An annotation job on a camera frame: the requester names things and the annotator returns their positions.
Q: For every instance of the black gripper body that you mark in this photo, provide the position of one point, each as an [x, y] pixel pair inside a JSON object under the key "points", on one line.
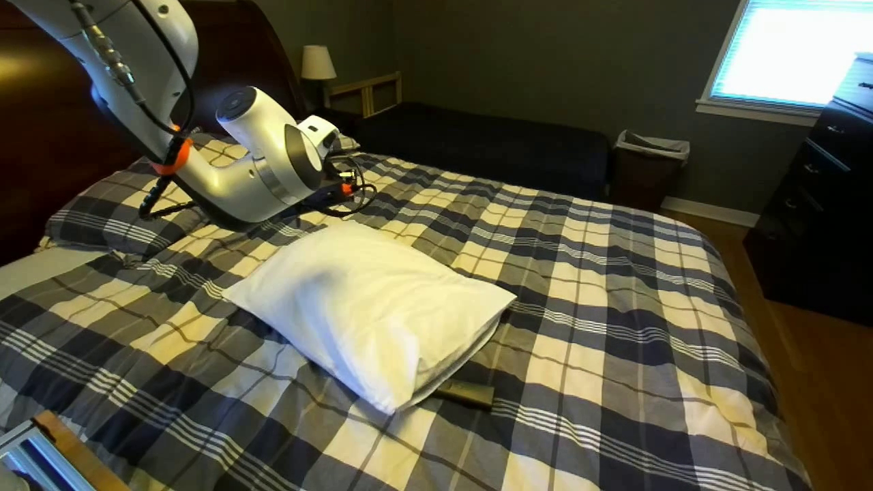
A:
{"points": [[351, 175]]}

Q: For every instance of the white pillow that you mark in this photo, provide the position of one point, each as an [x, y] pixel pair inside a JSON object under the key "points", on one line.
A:
{"points": [[363, 310]]}

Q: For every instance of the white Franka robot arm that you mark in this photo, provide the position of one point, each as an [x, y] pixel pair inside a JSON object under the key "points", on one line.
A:
{"points": [[254, 174]]}

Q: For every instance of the plaid pillow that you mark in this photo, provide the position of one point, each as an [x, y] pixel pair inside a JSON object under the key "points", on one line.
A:
{"points": [[99, 219]]}

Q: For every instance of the small table lamp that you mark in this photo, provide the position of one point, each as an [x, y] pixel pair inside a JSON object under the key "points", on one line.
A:
{"points": [[317, 63]]}

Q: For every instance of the dark low sofa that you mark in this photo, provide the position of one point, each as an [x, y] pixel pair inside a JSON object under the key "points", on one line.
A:
{"points": [[491, 146]]}

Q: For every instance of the plaid bed comforter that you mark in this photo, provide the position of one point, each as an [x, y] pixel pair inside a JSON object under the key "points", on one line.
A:
{"points": [[590, 317]]}

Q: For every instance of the brown wooden side table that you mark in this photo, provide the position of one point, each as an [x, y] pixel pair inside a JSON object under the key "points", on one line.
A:
{"points": [[644, 178]]}

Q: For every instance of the grey folded cloth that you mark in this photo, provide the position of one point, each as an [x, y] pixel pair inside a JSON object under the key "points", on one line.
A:
{"points": [[655, 144]]}

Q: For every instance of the grey bed sheet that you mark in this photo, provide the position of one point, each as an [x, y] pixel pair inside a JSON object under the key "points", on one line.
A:
{"points": [[37, 272]]}

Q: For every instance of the wooden board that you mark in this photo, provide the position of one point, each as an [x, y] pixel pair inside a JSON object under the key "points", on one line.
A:
{"points": [[86, 459]]}

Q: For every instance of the bright window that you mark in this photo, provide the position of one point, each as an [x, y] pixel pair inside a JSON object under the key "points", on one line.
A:
{"points": [[793, 56]]}

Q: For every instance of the black chest of drawers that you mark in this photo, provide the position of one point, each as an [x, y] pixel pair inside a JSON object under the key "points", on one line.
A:
{"points": [[820, 219]]}

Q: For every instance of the teal metal frame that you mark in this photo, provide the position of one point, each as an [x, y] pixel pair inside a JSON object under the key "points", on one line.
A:
{"points": [[30, 459]]}

